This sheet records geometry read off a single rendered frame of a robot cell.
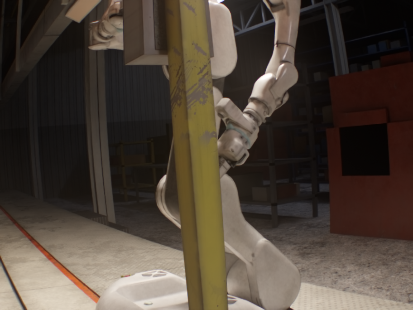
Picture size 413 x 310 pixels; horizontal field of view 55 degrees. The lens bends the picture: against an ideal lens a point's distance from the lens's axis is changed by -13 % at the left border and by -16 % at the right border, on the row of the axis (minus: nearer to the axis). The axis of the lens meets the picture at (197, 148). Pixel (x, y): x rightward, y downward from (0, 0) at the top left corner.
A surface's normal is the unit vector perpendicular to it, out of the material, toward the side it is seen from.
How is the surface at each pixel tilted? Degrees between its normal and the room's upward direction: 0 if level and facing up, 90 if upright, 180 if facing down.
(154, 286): 74
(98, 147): 90
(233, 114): 82
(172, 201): 91
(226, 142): 46
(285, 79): 95
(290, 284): 90
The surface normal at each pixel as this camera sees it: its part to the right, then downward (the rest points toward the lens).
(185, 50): 0.52, -0.04
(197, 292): -0.85, 0.07
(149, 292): 0.50, -0.31
